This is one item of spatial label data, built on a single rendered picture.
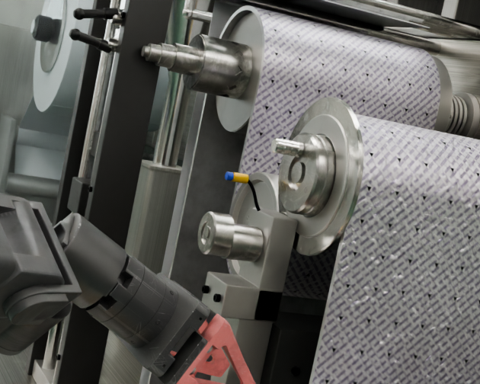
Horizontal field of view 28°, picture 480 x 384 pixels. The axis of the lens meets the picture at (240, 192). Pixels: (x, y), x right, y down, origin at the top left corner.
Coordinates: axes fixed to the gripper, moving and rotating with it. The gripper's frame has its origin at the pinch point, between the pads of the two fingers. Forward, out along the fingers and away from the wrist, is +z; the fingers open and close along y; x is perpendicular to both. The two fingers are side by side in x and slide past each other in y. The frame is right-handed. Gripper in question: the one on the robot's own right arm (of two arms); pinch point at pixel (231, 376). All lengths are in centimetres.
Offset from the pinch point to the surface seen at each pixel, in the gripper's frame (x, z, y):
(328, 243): 14.3, 0.4, -1.5
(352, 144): 22.2, -4.0, -0.9
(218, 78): 24.3, -8.2, -28.1
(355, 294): 12.3, 5.0, 0.0
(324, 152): 20.5, -4.4, -3.3
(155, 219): 10, 14, -75
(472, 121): 42, 21, -28
